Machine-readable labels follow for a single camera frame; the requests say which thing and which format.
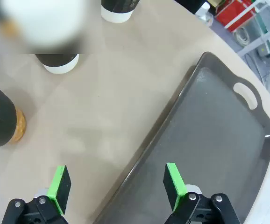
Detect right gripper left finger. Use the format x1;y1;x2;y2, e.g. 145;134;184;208
1;165;71;224

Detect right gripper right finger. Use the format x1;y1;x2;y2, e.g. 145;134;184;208
163;162;242;224

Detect clear domed cup black sleeve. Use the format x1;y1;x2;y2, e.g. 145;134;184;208
0;66;27;150

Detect white paper cup black sleeve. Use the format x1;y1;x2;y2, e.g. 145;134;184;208
101;0;140;23
1;0;85;75

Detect dark brown serving tray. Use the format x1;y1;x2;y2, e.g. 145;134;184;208
94;51;270;224

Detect person in black cardigan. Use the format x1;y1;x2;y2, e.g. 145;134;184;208
174;0;207;14

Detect red box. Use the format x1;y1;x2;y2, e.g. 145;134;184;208
215;0;258;32

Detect white coiled cable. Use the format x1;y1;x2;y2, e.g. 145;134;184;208
233;27;251;46

